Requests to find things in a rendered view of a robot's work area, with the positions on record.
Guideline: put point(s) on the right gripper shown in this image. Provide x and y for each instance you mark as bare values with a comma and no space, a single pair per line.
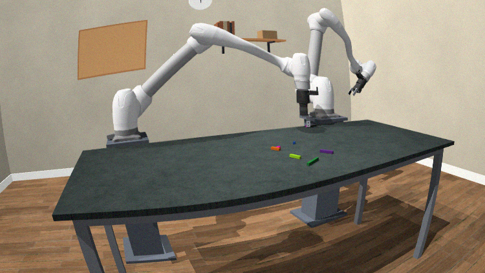
303,97

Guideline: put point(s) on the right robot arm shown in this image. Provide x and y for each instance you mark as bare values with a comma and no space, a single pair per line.
203,36

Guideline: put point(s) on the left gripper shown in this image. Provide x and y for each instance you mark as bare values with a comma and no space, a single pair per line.
363,78

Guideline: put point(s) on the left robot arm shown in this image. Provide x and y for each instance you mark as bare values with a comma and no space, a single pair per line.
318,23

